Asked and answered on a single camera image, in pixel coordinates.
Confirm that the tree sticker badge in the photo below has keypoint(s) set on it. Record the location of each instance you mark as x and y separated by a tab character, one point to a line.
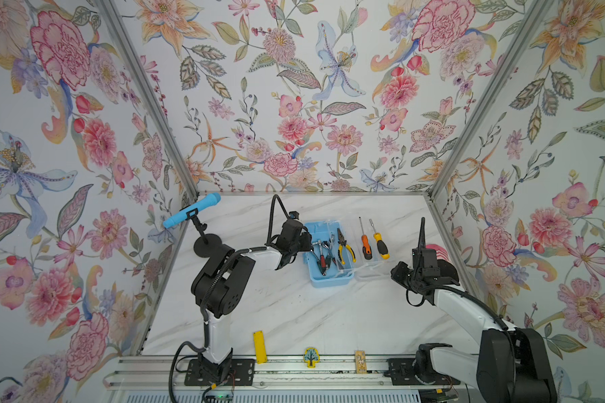
311	357

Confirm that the light blue plastic toolbox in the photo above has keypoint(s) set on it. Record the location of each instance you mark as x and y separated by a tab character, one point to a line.
339	275

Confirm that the pink striped sock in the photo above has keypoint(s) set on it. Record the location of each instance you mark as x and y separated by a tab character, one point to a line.
441	252

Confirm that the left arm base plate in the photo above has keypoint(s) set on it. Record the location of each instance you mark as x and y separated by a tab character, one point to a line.
232	371

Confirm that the orange handled screwdriver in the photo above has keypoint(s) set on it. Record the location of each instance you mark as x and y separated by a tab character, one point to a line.
366	247

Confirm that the dark red handled pliers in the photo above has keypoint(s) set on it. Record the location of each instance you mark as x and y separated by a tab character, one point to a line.
325	258

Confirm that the yellow rectangular block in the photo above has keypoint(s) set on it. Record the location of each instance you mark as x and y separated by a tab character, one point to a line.
260	347

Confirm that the black microphone stand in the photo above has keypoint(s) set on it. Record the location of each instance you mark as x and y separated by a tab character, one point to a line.
207	243

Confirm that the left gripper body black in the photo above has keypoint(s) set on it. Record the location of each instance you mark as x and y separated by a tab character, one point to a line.
302	243

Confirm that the aluminium front rail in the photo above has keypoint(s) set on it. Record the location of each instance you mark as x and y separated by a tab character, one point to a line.
280	372

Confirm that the blue toy microphone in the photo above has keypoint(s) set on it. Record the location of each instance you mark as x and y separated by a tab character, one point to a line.
187	213

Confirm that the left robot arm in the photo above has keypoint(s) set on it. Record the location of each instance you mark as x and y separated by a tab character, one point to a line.
221	283

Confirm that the small wooden tag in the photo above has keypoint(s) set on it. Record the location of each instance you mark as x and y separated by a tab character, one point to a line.
360	362

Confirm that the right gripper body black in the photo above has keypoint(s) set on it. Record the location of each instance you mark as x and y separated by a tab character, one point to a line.
406	276

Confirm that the yellow handled pliers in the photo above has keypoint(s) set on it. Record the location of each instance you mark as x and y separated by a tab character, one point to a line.
345	251

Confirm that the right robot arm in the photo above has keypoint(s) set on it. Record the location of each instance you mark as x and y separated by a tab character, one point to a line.
511	365

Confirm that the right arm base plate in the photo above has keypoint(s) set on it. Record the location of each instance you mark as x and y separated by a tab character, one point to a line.
418	370

